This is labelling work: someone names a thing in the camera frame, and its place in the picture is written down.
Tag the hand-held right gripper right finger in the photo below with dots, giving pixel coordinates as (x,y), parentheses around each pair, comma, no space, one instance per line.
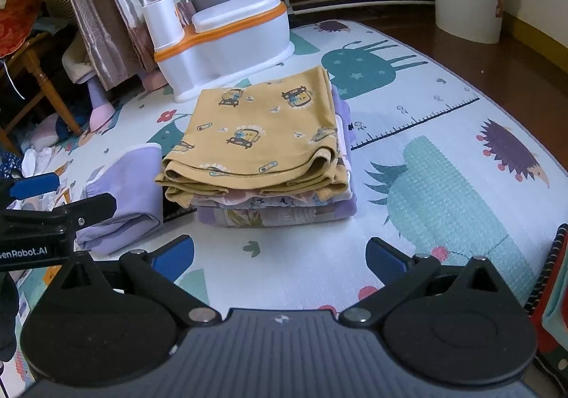
(386,256)

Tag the stack of folded clothes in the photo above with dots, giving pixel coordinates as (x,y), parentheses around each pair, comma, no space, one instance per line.
(341,214)

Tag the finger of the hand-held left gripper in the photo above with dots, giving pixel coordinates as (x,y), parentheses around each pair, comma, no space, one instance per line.
(35,187)
(66,216)

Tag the teal folded garment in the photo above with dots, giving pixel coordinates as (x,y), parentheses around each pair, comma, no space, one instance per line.
(560,313)

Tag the yellow printed pants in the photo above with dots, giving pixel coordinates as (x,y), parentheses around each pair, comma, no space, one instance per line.
(266,127)

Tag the printed play mat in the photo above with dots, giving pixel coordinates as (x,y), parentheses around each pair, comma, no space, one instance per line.
(443,202)

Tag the pinkish brown curtain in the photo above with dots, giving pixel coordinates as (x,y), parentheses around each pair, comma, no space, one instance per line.
(102,16)

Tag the cream cloth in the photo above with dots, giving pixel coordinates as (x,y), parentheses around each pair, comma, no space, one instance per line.
(77,63)

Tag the white crumpled socks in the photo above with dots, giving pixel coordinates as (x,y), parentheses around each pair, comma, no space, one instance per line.
(42,162)

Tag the wooden chair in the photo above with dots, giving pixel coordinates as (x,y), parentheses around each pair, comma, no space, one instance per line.
(40,78)

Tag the dark dotted folded garment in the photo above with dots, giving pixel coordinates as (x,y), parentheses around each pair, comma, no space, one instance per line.
(554,260)

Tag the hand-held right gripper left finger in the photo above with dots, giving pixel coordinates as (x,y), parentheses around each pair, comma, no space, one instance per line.
(173,253)

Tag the white and orange potty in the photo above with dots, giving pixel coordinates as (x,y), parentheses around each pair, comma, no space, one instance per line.
(230,52)

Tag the lilac crumpled cloth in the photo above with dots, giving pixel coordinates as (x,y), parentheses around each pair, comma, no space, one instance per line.
(128,194)

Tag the red cushion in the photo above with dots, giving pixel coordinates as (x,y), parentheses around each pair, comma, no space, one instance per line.
(15,20)

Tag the pink plastic stand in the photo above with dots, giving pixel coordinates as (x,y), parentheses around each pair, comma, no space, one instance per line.
(101,109)

